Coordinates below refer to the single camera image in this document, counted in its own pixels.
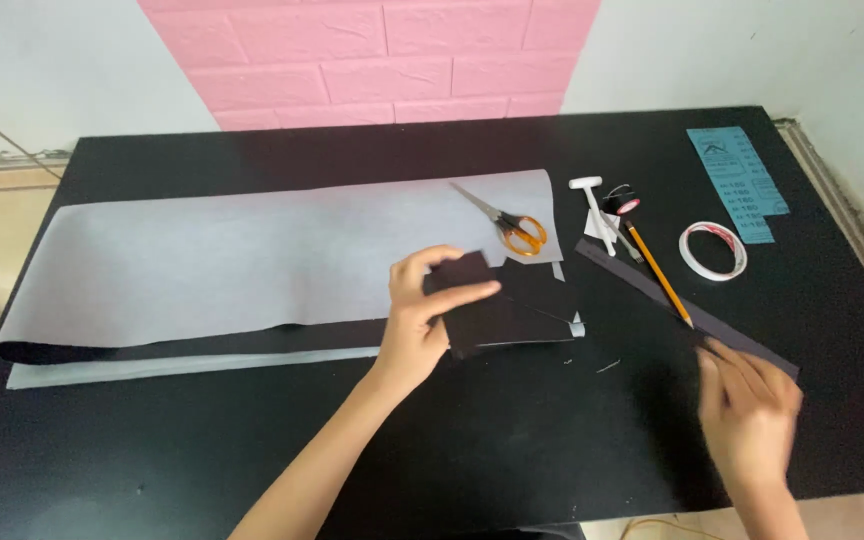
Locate person's left hand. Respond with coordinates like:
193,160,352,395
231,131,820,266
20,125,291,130
374,244,503,389

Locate person's right hand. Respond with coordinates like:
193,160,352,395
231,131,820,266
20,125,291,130
696,339,805,489

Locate small black leather piece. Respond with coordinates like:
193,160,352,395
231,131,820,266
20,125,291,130
423,250,523,360

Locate black ruler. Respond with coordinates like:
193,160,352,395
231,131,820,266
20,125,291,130
574,238,801,380

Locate yellow pencil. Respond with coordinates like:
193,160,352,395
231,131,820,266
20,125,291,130
624,219,696,330

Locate white double-sided tape roll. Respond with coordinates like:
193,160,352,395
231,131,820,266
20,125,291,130
678,221,749,282

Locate metal pricking fork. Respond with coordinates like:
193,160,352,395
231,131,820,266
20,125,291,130
601,213,645,265

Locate blue sandpaper sheet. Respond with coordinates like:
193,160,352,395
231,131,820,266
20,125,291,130
685,126,792,246

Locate small white paper piece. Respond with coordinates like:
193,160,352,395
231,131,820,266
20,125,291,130
583,208,622,243

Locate black thread spool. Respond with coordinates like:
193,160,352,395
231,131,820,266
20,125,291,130
601,184,642,217

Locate white plastic mallet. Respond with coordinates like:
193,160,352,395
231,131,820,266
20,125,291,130
568,176,619,258

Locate large grey leather sheet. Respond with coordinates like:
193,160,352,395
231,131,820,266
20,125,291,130
0,168,587,391

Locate yellow cable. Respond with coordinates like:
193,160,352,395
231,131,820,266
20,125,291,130
618,517,733,540

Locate orange-handled scissors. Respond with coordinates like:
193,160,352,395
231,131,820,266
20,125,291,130
450,182,549,258

